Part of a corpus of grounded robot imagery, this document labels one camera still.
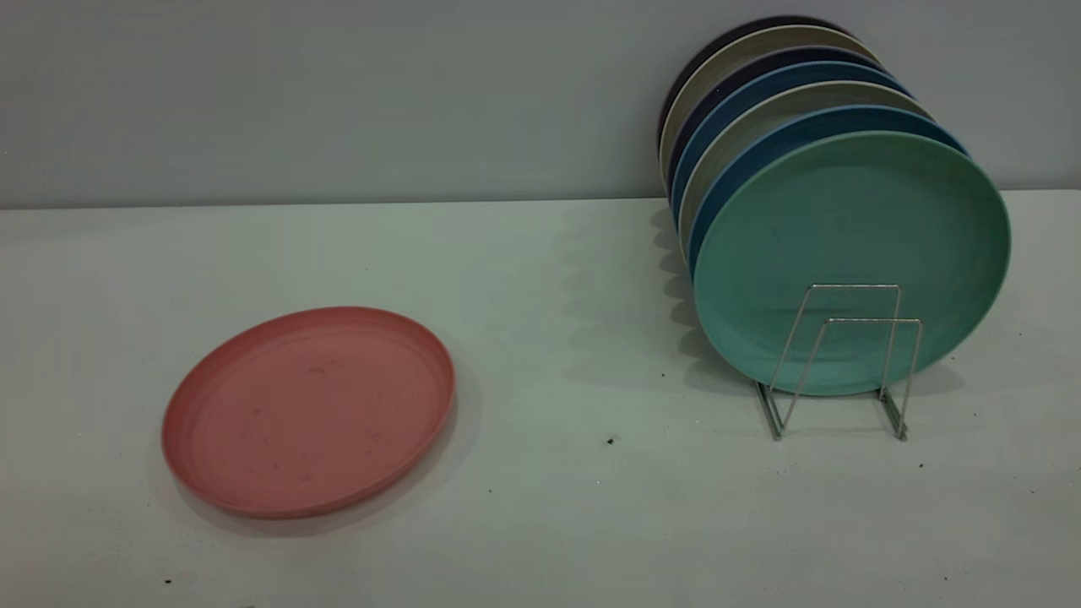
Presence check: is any dark navy round plate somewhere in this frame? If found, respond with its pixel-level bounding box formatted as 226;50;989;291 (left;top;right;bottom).
665;44;884;188

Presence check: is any green round plate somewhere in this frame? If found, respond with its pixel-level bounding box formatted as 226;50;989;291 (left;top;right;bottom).
693;129;1012;396

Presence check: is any blue round plate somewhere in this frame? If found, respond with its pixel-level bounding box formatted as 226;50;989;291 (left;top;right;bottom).
688;104;969;280
671;59;914;222

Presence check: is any dark purple round plate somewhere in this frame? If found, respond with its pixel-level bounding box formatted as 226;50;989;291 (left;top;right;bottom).
657;14;847;146

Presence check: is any silver wire plate rack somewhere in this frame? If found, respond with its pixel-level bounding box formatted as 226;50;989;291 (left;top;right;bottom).
754;284;923;442

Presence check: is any beige round plate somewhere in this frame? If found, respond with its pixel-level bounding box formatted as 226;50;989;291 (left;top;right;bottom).
678;80;935;254
659;24;879;180

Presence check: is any pink round plate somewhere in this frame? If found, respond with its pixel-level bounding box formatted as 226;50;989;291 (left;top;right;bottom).
160;306;457;518

